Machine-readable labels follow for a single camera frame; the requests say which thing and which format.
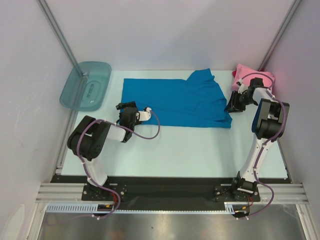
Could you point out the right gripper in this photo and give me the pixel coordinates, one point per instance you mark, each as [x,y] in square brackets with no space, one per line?
[235,100]

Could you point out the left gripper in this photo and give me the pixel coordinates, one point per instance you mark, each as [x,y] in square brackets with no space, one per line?
[121,105]

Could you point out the blue t-shirt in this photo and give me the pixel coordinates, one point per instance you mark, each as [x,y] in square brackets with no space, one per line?
[197,101]

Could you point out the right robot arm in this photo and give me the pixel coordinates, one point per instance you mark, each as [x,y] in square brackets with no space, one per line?
[268,125]

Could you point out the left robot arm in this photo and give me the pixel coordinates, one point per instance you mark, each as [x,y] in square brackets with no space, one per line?
[88,139]

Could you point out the pink folded t-shirt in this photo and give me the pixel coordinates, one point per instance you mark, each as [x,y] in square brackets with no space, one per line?
[246,73]

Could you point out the teal translucent plastic bin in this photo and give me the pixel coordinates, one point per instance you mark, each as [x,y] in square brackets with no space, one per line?
[86,86]

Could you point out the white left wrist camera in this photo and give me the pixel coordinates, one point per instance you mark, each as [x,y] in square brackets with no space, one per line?
[144,115]

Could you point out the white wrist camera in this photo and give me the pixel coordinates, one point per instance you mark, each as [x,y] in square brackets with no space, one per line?
[242,88]
[144,115]

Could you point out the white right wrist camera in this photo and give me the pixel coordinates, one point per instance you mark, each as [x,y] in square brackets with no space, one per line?
[242,88]

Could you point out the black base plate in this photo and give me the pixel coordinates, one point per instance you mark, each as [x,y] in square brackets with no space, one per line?
[173,193]

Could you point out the right aluminium frame post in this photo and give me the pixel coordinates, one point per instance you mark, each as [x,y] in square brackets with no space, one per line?
[294,7]

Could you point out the aluminium frame post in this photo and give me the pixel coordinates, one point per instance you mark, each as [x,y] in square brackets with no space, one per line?
[49,15]
[294,7]

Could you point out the white slotted cable duct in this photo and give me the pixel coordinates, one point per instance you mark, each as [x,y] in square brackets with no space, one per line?
[103,208]

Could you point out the left aluminium frame post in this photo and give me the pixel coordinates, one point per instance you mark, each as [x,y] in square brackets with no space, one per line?
[49,15]

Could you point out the aluminium front rail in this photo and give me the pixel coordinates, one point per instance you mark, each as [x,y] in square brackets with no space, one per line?
[82,192]

